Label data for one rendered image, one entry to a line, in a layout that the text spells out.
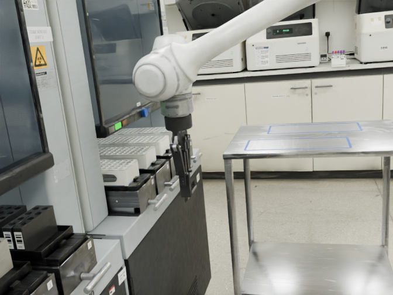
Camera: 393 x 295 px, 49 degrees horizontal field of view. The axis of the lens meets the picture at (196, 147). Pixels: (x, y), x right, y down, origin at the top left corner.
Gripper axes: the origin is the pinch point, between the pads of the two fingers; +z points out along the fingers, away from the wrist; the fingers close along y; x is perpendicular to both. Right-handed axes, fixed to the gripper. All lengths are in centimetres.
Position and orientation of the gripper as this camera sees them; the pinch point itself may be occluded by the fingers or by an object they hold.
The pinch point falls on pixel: (185, 184)
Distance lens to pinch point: 122.1
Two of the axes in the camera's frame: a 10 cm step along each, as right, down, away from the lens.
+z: 1.0, 9.6, 2.5
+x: 9.7, -0.3, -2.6
